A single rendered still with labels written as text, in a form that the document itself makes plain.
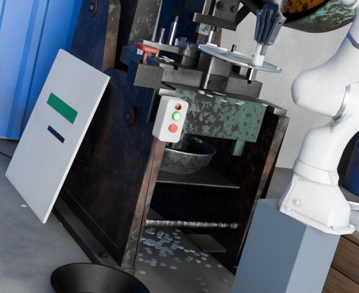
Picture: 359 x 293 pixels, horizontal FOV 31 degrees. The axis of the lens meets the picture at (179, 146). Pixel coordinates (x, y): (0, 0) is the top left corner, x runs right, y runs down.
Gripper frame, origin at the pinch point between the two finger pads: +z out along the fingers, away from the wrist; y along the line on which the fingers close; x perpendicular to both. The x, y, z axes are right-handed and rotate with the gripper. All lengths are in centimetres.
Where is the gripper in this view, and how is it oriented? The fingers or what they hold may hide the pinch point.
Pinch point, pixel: (259, 54)
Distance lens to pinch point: 208.3
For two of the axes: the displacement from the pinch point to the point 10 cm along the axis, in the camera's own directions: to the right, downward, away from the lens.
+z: -2.5, 9.4, 2.2
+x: 8.4, 1.0, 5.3
